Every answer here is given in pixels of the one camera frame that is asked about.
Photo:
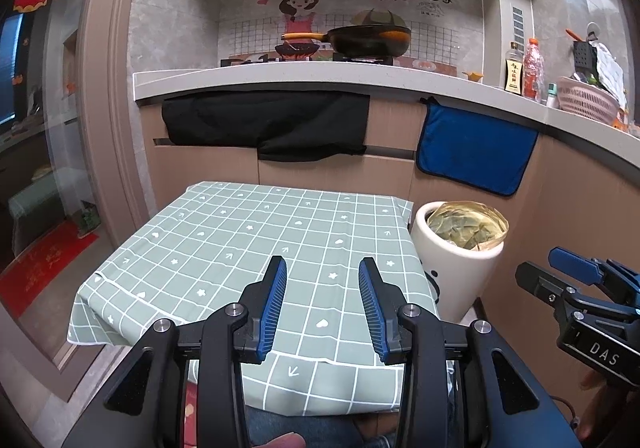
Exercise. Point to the white vent grille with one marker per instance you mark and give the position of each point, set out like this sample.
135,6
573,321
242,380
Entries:
517,23

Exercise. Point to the black frying pan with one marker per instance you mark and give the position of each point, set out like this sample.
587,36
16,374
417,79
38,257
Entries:
370,40

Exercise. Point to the dark sauce bottle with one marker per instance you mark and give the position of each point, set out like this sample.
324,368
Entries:
513,75

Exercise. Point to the red bottle with orange cap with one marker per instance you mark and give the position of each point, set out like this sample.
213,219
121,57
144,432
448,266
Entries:
533,73

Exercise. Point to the person's dark clothing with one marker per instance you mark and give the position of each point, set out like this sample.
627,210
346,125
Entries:
310,428

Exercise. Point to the cartoon wall sticker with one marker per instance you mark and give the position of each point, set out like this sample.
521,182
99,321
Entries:
300,3

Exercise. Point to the black cloth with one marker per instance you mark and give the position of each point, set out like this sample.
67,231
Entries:
265,120

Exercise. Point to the white waste bin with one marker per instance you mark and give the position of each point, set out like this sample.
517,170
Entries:
460,278

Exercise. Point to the white suction hook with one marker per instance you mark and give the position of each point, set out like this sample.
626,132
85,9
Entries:
593,32

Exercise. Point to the person's left hand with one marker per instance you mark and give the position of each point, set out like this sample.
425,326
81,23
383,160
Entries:
280,443

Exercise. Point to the pink plastic basket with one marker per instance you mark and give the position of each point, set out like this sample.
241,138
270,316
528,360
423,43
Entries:
585,100

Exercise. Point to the small orange scoop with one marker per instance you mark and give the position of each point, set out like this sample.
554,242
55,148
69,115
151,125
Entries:
473,76

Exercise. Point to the white plastic bag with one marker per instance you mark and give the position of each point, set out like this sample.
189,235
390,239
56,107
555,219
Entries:
610,70

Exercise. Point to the glass sliding door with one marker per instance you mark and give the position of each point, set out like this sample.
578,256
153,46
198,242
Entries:
30,128

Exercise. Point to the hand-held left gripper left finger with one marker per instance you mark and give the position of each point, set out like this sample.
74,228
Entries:
272,313

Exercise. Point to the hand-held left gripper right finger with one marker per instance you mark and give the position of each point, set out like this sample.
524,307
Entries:
372,313

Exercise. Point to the kitchen counter cabinet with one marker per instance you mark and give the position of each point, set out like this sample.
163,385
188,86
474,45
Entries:
390,123

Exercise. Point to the blue towel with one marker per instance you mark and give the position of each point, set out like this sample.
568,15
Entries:
470,148

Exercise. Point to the black utensil holder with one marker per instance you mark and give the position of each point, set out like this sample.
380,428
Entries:
582,55

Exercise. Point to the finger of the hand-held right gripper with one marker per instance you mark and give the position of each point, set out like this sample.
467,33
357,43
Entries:
540,284
570,260

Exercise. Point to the person's right hand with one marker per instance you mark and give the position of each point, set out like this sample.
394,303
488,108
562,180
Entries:
600,388

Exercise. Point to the gas stove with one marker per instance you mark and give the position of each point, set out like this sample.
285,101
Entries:
365,60

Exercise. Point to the green checked tablecloth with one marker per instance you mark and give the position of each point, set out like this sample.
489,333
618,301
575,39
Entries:
225,253

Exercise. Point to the red floor mat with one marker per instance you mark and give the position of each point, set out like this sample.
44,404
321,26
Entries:
45,268

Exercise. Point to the small teal bottle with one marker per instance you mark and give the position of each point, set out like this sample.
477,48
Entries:
551,95

